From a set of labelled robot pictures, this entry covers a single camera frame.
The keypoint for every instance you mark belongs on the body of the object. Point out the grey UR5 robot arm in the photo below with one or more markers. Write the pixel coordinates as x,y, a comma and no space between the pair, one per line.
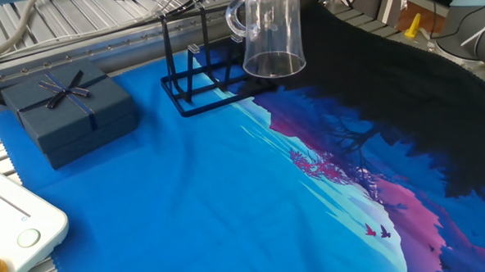
459,24

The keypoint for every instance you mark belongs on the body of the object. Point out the blue landscape print cloth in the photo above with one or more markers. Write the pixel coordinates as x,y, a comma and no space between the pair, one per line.
147,197

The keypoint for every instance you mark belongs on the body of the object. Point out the dark blue ribboned gift box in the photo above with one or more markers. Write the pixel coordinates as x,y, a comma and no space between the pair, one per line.
69,115

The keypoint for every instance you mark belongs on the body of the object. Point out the yellow plastic clamp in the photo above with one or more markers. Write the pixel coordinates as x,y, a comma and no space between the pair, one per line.
413,28

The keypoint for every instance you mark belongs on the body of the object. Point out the white teach pendant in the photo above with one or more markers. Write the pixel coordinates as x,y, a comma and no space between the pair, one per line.
12,220

